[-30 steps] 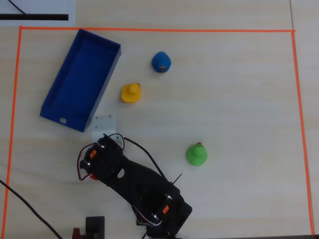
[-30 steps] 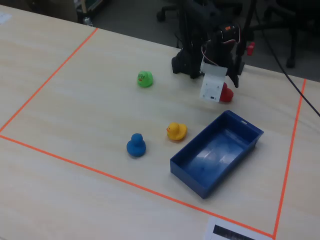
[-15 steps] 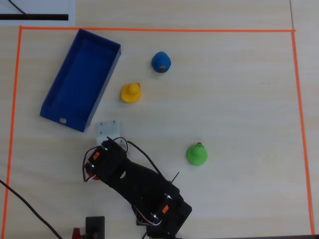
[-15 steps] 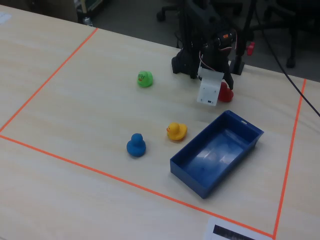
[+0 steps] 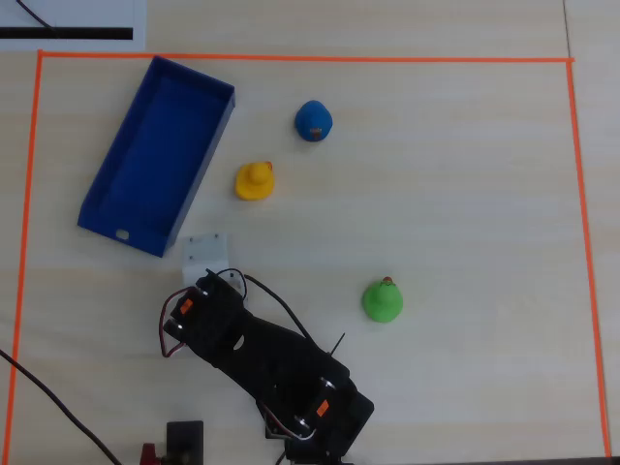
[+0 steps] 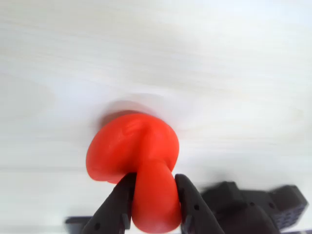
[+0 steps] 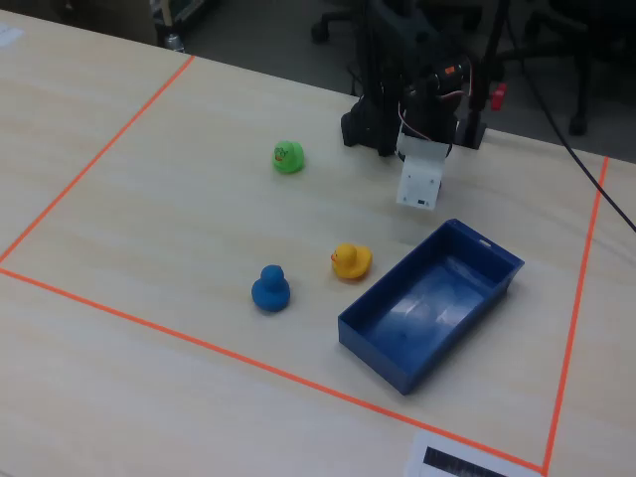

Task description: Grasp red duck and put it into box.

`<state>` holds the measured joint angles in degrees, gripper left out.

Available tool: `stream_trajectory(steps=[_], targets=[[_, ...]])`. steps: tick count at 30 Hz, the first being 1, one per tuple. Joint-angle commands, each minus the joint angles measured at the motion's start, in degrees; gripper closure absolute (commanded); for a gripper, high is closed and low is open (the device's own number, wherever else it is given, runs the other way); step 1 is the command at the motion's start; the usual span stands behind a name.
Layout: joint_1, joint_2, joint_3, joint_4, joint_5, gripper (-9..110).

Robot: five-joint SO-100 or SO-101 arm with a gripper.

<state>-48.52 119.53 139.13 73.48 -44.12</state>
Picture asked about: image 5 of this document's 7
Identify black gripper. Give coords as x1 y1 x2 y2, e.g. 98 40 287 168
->
193 268 249 316

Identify yellow rubber duck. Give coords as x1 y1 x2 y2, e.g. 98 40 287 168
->
234 160 276 202

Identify blue rectangular plastic box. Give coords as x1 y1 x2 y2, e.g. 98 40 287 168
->
77 54 236 259

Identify green rubber duck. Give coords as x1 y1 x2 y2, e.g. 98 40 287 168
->
360 276 405 324

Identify blue rubber duck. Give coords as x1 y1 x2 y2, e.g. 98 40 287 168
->
294 99 334 143

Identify black table clamp block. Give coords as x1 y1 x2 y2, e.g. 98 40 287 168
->
166 419 205 465

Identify orange tape strip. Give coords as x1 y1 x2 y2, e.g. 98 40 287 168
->
565 60 613 459
1 50 45 465
37 49 576 65

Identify white paper with black bar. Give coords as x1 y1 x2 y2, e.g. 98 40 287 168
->
0 0 147 51

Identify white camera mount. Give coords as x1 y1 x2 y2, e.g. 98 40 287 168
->
181 232 243 292

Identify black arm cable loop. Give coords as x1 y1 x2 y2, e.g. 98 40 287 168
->
242 274 311 340

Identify red and black motor wires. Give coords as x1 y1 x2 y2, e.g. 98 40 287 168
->
158 286 195 359

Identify thick black cable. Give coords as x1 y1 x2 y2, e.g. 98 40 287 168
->
0 348 123 465

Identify thin black cable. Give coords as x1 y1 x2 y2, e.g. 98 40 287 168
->
15 0 57 34

